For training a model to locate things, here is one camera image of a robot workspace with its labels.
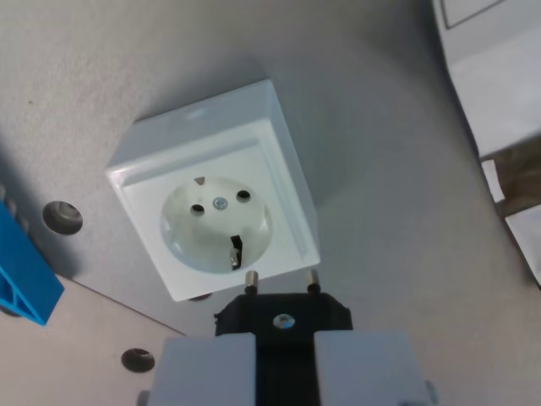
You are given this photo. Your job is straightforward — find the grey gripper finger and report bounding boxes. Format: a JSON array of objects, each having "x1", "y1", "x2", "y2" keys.
[
  {"x1": 150, "y1": 333, "x2": 258, "y2": 406},
  {"x1": 313, "y1": 330, "x2": 439, "y2": 406}
]

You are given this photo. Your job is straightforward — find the black two-pin power plug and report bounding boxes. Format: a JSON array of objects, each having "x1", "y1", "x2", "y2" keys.
[{"x1": 213, "y1": 269, "x2": 354, "y2": 406}]

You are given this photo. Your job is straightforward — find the blue ribbed plastic part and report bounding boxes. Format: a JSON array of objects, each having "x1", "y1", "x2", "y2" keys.
[{"x1": 0, "y1": 197, "x2": 67, "y2": 329}]

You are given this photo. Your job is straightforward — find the white and brown tobacco pouch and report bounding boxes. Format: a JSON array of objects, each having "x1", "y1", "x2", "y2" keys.
[{"x1": 430, "y1": 0, "x2": 541, "y2": 291}]

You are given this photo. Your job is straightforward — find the white wall socket box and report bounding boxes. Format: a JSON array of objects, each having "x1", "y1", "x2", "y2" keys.
[{"x1": 105, "y1": 78, "x2": 321, "y2": 303}]

